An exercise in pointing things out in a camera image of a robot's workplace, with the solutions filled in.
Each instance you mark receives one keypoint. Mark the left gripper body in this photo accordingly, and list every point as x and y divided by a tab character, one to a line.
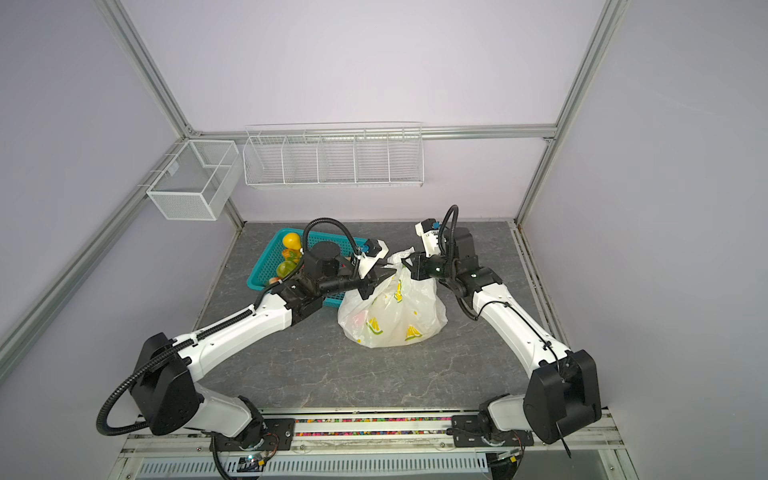
366	285

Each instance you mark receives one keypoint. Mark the white mesh box basket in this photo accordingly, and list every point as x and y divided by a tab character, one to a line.
198	180

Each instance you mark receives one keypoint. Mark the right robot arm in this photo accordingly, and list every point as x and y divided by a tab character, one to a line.
562	395

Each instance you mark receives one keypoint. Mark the teal plastic basket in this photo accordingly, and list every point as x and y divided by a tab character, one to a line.
264	270

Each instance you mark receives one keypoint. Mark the white wire shelf basket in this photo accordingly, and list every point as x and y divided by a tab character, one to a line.
334	154

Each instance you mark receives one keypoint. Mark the yellow fake lemon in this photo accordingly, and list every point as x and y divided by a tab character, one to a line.
292	241

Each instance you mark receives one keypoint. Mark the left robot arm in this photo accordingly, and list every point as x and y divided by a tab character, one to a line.
164	393

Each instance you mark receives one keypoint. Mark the orange fake fruit with leaves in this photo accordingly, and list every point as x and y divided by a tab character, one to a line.
292	255

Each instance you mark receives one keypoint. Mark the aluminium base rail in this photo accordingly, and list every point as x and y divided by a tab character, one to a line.
380	445

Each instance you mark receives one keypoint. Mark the white plastic bag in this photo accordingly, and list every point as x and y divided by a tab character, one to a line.
401	311

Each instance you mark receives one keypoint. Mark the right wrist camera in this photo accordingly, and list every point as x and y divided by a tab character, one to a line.
427	230

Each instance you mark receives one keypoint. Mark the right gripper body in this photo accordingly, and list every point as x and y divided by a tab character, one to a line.
430	269

